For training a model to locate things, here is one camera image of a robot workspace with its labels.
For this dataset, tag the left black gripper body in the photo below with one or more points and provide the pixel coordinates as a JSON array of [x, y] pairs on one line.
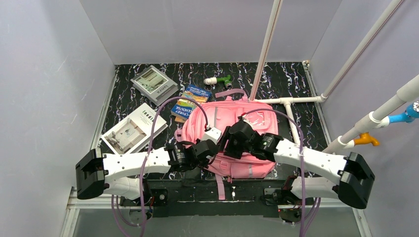
[[205, 149]]

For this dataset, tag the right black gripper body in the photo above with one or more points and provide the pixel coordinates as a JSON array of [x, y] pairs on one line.
[[232, 143]]

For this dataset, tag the pink student backpack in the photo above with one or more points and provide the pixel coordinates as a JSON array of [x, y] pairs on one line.
[[221, 114]]

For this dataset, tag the blue treehouse story book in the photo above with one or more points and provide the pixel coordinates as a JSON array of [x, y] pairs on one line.
[[183, 108]]

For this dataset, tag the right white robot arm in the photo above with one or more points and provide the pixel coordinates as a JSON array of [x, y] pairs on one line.
[[347, 178]]

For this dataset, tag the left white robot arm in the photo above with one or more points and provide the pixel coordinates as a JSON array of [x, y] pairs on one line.
[[98, 173]]

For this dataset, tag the orange thin book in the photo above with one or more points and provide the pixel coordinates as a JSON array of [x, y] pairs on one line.
[[179, 120]]

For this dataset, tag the white furniture catalogue book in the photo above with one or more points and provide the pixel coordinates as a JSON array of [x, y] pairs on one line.
[[132, 133]]

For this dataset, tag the green and white faucet toy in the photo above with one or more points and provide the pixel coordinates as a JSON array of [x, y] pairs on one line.
[[214, 80]]

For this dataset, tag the grey furniture catalogue book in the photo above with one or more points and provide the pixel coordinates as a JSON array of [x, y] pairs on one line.
[[155, 85]]

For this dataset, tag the orange tap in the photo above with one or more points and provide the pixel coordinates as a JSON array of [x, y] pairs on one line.
[[366, 138]]

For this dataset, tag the blue tap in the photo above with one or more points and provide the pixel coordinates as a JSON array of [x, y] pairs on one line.
[[410, 114]]

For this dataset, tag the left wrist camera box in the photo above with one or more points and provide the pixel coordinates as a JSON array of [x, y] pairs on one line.
[[213, 134]]

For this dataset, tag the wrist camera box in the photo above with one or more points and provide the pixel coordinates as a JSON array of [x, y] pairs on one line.
[[213, 134], [254, 121]]

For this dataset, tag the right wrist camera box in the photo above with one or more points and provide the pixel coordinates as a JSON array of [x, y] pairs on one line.
[[254, 121]]

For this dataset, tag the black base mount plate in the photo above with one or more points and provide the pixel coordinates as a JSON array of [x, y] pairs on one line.
[[189, 197]]

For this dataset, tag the aluminium rail frame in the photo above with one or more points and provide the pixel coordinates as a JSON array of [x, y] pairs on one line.
[[100, 217]]

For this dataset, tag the white PVC pipe frame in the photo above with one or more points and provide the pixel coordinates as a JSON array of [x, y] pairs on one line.
[[388, 62]]

